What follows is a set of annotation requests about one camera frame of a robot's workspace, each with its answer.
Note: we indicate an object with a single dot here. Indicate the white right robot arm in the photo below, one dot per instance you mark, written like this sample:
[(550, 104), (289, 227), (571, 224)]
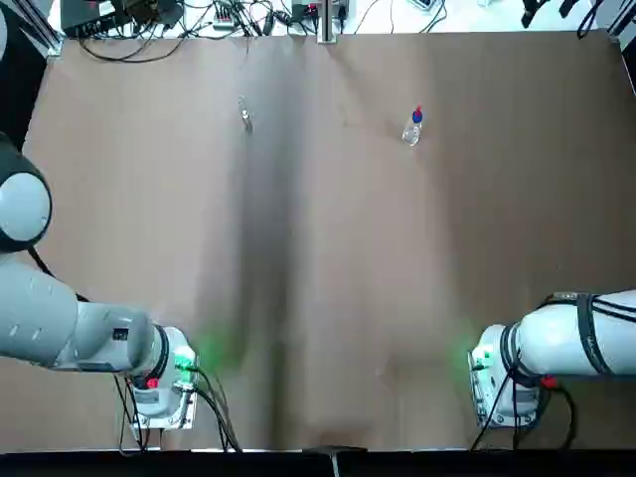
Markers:
[(556, 343)]

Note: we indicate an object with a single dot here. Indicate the black computer box red logo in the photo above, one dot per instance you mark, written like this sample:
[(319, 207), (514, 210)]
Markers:
[(99, 15)]

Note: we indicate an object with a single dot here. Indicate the clear bottle with blue collar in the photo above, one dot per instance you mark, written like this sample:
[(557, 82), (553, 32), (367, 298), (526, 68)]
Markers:
[(411, 133)]

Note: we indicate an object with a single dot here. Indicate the aluminium frame rail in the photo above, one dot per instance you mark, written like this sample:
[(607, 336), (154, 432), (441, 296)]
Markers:
[(621, 25), (49, 40)]

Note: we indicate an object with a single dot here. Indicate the grey hub with red plugs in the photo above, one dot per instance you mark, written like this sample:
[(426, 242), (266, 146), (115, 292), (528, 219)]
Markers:
[(223, 16)]

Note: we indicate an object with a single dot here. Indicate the clear glass sample vial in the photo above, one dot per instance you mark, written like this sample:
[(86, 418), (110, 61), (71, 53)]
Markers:
[(244, 114)]

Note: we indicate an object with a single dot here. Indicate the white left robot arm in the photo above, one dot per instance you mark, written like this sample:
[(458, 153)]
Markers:
[(30, 318)]

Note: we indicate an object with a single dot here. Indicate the black power supply box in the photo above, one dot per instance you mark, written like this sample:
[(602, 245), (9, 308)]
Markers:
[(303, 10)]

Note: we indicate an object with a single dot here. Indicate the aluminium profile post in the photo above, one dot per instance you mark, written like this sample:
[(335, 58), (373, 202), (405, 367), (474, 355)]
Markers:
[(327, 25)]

